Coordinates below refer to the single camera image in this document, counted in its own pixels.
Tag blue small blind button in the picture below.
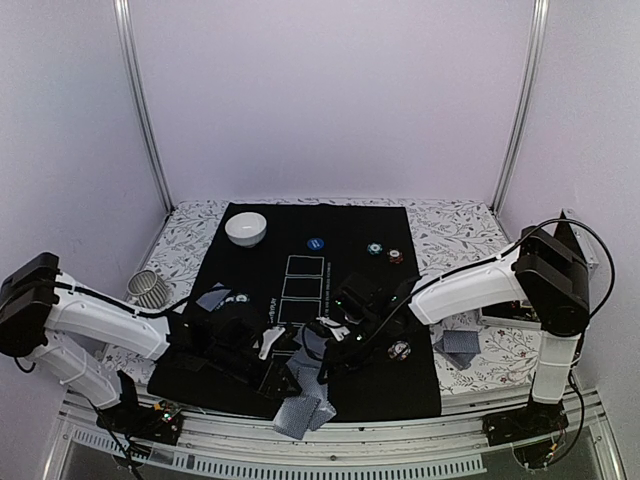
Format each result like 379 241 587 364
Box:
306 237 325 251

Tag spread teal poker chips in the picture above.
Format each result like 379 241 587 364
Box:
221 294 250 305

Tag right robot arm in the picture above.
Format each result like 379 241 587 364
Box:
318 215 599 436

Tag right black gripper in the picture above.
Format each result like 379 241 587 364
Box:
317 314 388 386

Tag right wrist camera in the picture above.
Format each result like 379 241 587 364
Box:
316 317 350 342

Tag blue card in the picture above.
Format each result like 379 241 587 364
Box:
195 283 232 312

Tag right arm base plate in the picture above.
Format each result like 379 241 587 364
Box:
482 398 569 446

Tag aluminium frame post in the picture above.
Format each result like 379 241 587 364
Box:
113 0 175 215
490 0 550 217

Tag aluminium poker case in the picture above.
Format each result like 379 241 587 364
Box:
480 213 591 337

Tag white ceramic bowl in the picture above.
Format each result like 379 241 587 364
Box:
224 212 267 248

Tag black poker felt mat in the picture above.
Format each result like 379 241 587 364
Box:
147 204 441 422

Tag left aluminium frame post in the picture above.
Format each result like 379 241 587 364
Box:
113 0 175 215

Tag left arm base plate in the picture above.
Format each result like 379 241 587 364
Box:
96 402 184 446

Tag striped metal cup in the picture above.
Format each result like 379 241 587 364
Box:
127 270 168 309

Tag front aluminium rail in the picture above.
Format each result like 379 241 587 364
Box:
43 387 627 479

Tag teal chip stack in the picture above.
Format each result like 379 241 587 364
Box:
367 242 384 255

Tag orange chip stack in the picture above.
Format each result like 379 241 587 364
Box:
387 249 404 264

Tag blue playing card deck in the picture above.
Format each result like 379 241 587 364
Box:
434 330 481 370

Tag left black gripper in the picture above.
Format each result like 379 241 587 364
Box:
208 344 303 400

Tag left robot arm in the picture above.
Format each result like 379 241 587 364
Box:
1 252 302 434

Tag right aluminium frame post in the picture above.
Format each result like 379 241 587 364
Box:
490 0 550 217

